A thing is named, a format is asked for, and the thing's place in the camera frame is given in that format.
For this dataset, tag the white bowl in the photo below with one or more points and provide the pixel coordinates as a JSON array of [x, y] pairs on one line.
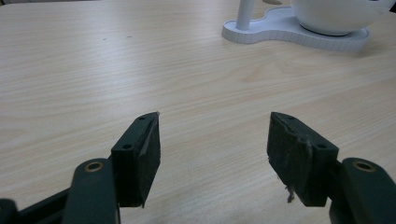
[[336, 15]]

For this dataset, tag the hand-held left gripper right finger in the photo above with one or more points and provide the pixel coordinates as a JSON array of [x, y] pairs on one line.
[[299, 158]]

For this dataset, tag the white stand with pole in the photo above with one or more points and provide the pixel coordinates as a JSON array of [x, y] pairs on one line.
[[280, 28]]

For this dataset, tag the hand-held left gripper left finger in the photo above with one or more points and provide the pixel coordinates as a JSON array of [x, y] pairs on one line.
[[135, 161]]

